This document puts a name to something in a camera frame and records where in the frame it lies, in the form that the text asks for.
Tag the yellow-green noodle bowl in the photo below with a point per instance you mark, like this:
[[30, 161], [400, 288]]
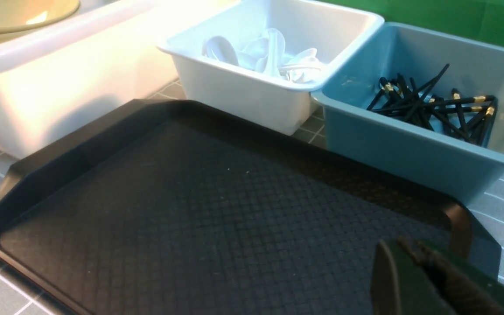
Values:
[[24, 15]]

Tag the pile of white spoons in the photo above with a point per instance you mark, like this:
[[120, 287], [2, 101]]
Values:
[[266, 55]]

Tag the green cloth backdrop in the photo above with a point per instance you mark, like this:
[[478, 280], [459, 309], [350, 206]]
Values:
[[481, 20]]

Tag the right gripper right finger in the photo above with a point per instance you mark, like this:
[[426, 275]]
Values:
[[442, 283]]

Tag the blue plastic bin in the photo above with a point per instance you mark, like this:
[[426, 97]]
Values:
[[428, 157]]

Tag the black plastic serving tray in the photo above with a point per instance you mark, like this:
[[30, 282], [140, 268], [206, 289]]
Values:
[[175, 208]]

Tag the pile of black chopsticks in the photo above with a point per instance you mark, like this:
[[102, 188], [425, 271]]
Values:
[[469, 119]]

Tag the small white plastic bin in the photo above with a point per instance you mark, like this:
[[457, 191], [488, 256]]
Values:
[[336, 32]]

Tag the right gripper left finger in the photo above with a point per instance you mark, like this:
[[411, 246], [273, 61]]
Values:
[[399, 286]]

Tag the large white plastic tub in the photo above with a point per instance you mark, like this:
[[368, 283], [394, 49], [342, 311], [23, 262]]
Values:
[[57, 78]]

